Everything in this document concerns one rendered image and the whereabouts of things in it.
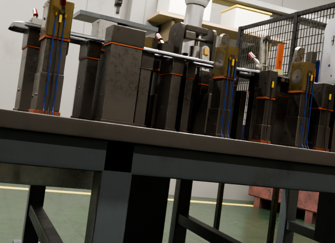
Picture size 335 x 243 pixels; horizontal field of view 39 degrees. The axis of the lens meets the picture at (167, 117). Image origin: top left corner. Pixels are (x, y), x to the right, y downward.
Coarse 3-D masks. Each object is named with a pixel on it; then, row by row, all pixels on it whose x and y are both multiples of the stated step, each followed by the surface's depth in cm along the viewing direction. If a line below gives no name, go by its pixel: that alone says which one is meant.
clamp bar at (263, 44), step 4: (268, 36) 224; (260, 40) 226; (264, 40) 226; (268, 40) 224; (260, 44) 226; (264, 44) 227; (260, 48) 225; (264, 48) 226; (260, 52) 225; (264, 52) 226; (260, 56) 225; (264, 56) 226; (260, 60) 224; (264, 60) 225; (264, 64) 226
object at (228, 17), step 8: (232, 8) 511; (240, 8) 503; (248, 8) 506; (224, 16) 525; (232, 16) 507; (240, 16) 503; (248, 16) 507; (256, 16) 510; (264, 16) 514; (224, 24) 522; (232, 24) 505; (240, 24) 503; (256, 32) 511
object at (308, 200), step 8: (248, 192) 531; (256, 192) 520; (264, 192) 510; (272, 192) 500; (280, 192) 490; (304, 192) 463; (312, 192) 455; (256, 200) 520; (264, 200) 519; (280, 200) 489; (304, 200) 462; (312, 200) 454; (264, 208) 520; (304, 208) 461; (312, 208) 452; (312, 216) 452
